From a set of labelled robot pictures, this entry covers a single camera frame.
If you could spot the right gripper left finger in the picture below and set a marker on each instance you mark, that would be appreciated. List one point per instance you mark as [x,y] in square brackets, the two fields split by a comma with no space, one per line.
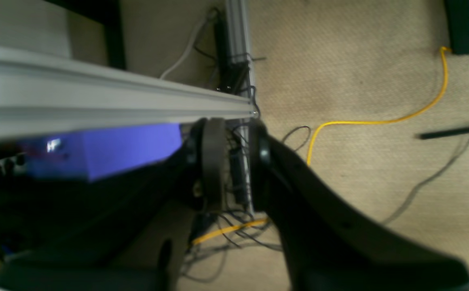
[128,232]

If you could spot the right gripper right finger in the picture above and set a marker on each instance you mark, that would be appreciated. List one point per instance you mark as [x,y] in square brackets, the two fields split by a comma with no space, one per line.
[329,245]

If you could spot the black tripod stand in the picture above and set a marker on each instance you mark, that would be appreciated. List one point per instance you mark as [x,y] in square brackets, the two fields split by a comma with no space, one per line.
[444,133]

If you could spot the blue box under frame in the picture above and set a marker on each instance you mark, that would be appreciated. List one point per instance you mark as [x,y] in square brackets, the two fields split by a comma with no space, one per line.
[94,154]

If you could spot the aluminium frame rail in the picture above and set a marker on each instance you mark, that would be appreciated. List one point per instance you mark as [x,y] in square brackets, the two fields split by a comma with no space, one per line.
[43,94]

